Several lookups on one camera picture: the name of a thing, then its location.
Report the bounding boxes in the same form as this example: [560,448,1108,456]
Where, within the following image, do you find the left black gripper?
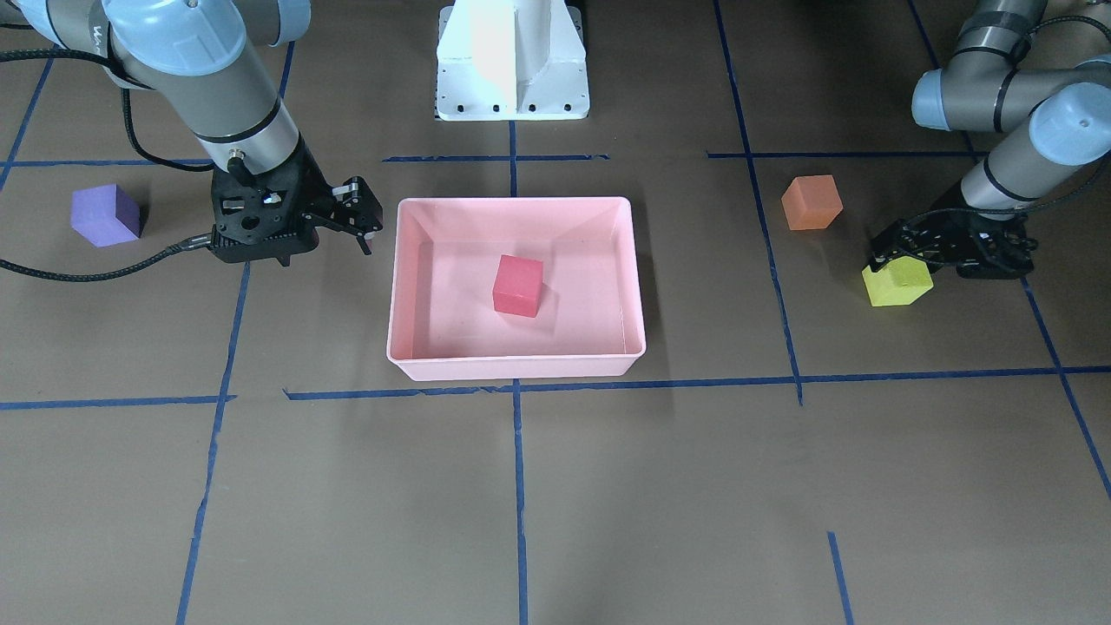
[868,206,1038,280]

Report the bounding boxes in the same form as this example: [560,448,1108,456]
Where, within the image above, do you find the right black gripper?
[211,139,384,266]

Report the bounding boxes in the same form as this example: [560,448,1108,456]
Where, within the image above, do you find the yellow foam block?
[861,256,933,308]

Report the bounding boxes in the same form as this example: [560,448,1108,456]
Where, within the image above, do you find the red foam block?
[491,254,543,317]

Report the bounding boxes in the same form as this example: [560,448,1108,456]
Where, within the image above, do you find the purple foam block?
[69,183,141,246]

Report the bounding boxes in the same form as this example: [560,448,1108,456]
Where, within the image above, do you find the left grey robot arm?
[865,1,1110,280]

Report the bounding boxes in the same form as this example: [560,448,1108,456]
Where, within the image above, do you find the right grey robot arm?
[3,1,382,266]

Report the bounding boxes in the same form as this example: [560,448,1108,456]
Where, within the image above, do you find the pink plastic bin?
[386,196,647,381]

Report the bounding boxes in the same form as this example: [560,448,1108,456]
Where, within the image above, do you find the orange foam block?
[781,174,844,231]

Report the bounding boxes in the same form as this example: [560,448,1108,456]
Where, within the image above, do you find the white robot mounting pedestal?
[434,1,591,122]

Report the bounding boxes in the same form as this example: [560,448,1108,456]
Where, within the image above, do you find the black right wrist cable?
[0,48,218,283]

